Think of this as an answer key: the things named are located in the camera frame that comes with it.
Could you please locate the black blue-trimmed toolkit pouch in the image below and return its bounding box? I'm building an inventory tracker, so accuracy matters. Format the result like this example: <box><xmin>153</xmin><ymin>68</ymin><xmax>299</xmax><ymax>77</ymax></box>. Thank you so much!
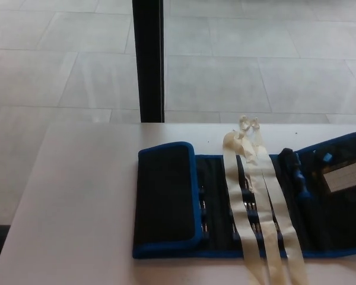
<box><xmin>132</xmin><ymin>131</ymin><xmax>356</xmax><ymax>259</ymax></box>

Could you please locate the white label card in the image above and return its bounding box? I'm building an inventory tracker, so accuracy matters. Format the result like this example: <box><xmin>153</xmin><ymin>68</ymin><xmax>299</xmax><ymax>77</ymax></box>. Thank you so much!
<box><xmin>322</xmin><ymin>161</ymin><xmax>356</xmax><ymax>192</ymax></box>

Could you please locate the black vertical post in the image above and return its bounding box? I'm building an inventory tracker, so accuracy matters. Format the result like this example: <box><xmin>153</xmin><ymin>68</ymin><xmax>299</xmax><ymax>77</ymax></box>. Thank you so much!
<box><xmin>132</xmin><ymin>0</ymin><xmax>166</xmax><ymax>124</ymax></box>

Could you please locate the blue screwdriver handle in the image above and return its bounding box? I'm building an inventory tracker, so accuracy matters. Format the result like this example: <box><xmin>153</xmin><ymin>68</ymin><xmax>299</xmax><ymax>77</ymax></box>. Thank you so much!
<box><xmin>293</xmin><ymin>154</ymin><xmax>313</xmax><ymax>206</ymax></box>

